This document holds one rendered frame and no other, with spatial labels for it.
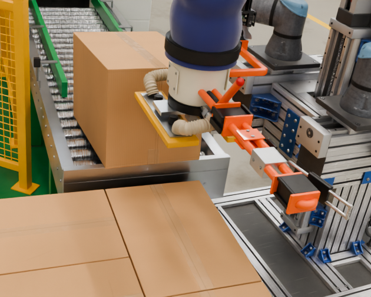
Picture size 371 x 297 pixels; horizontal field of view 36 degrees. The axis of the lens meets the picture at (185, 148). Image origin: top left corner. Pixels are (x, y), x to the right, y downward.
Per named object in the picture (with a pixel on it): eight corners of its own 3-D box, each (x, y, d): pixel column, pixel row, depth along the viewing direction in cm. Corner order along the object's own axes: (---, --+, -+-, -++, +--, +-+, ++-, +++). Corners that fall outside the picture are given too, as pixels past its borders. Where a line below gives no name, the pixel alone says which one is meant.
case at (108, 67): (73, 115, 269) (72, 32, 253) (152, 110, 284) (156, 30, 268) (105, 169, 219) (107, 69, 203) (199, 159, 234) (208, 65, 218)
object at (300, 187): (268, 192, 130) (273, 174, 127) (296, 188, 133) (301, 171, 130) (287, 214, 123) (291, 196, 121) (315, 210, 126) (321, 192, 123)
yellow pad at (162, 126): (133, 96, 188) (134, 83, 186) (161, 95, 192) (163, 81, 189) (167, 149, 162) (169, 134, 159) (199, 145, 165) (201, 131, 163)
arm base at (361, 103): (364, 96, 202) (371, 71, 197) (393, 116, 190) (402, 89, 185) (330, 100, 196) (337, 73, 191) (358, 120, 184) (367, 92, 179)
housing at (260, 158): (247, 164, 140) (251, 148, 138) (271, 161, 143) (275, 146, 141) (260, 179, 135) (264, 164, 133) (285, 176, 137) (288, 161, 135)
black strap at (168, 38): (153, 38, 174) (155, 26, 172) (222, 37, 182) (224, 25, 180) (179, 68, 156) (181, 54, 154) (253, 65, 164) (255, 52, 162)
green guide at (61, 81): (16, 0, 405) (16, -13, 400) (32, 0, 408) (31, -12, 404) (46, 98, 277) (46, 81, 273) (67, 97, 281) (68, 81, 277)
